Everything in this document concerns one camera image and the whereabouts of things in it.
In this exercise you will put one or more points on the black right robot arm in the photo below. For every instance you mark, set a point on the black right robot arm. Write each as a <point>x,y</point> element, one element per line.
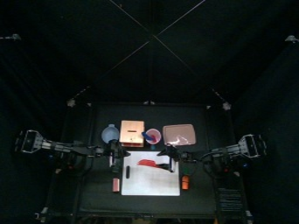
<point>234,150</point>

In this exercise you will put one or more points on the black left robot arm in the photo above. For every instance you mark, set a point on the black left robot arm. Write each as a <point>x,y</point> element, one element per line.
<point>58,146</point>

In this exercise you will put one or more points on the pink square plate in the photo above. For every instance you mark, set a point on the pink square plate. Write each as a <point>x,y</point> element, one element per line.
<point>180,134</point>

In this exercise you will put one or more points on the black marker pen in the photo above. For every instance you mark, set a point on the black marker pen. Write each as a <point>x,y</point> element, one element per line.
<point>127,172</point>

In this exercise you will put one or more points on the white cutting board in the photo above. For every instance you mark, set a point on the white cutting board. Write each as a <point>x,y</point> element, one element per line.
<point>151,182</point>

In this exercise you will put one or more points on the orange toy piece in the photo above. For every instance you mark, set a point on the orange toy piece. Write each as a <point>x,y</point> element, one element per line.
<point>185,183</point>

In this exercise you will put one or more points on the pink rectangular block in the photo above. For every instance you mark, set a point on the pink rectangular block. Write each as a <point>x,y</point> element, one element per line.
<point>117,185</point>

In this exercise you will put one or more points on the pink cup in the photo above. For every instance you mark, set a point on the pink cup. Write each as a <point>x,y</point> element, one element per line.
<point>154,136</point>

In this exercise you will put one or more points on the blue utensil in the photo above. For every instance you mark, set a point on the blue utensil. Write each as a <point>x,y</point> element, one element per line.
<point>147,136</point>

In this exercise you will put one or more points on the light blue bowl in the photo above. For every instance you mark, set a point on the light blue bowl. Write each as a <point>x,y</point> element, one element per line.
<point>110,134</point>

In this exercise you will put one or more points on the wooden box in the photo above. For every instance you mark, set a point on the wooden box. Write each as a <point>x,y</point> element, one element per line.
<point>133,132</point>

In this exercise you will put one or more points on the silver frame corner bracket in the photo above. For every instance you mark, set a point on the silver frame corner bracket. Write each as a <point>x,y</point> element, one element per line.
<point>226,106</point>
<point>71,102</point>
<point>15,37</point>
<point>292,38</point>

